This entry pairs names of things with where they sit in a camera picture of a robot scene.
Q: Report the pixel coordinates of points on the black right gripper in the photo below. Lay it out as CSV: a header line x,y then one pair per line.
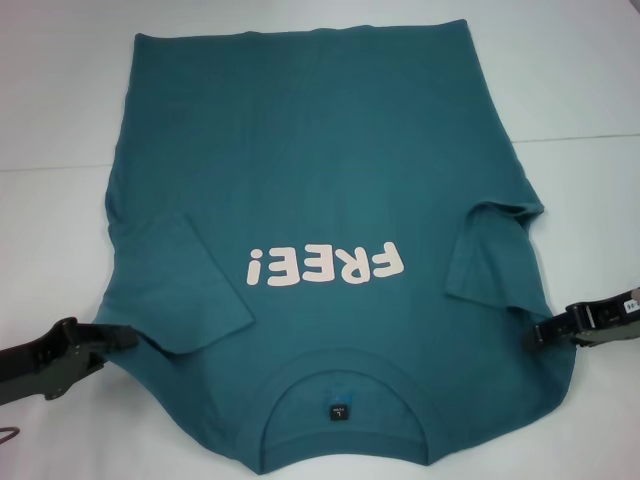
x,y
617,325

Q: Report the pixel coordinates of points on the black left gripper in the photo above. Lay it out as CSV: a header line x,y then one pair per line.
x,y
37,365

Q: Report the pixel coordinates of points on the teal t-shirt with FREE print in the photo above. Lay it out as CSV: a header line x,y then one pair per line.
x,y
320,150

